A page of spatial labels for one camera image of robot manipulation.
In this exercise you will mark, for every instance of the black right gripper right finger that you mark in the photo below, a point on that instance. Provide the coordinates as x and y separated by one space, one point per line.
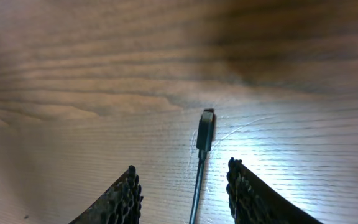
252 201

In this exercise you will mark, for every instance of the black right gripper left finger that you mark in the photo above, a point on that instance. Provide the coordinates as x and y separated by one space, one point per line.
119 204

